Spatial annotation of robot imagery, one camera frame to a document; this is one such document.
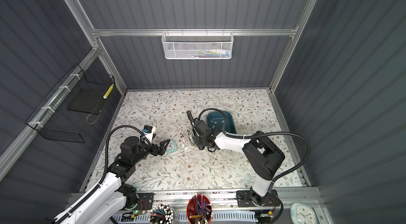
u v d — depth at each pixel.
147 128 0.69
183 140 0.92
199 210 0.64
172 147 0.89
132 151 0.61
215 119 1.01
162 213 0.59
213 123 1.02
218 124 1.01
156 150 0.72
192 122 0.93
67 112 0.72
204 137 0.70
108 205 0.57
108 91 0.81
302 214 0.68
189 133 0.94
